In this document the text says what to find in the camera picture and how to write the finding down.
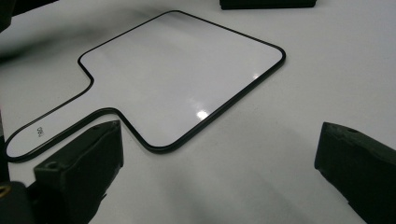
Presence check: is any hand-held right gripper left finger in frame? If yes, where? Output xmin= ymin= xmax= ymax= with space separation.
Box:
xmin=33 ymin=119 xmax=125 ymax=224

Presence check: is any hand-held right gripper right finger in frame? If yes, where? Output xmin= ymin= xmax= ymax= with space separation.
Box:
xmin=314 ymin=121 xmax=396 ymax=224

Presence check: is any small handheld whiteboard with handle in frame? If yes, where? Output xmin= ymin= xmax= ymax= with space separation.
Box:
xmin=3 ymin=9 xmax=287 ymax=164

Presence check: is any black whiteboard eraser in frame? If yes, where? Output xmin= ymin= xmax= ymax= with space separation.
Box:
xmin=219 ymin=0 xmax=318 ymax=10

